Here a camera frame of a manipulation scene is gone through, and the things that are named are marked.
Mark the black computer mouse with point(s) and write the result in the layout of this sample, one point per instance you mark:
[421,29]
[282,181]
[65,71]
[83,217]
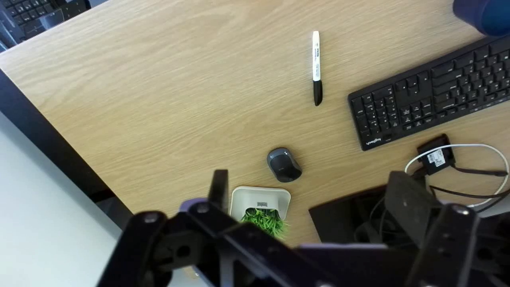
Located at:
[282,165]

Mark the black usb adapter with label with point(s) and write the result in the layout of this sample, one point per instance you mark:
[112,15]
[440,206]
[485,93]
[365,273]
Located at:
[435,155]

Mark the white black marker pen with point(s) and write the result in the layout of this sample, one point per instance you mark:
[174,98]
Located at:
[316,67]

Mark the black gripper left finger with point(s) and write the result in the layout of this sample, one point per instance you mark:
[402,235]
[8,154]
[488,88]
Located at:
[203,236]

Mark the blue plastic cup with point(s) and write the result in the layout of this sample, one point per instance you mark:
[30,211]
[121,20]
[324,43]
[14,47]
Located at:
[486,16]

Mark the black computer keyboard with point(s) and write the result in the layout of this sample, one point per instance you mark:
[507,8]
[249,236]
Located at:
[454,85]

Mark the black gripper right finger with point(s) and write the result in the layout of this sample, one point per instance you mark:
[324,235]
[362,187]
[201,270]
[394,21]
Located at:
[443,233]

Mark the black computer monitor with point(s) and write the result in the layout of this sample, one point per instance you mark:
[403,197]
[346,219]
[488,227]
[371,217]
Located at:
[367,217]

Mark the small green potted plant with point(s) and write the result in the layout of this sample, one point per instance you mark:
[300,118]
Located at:
[265,208]

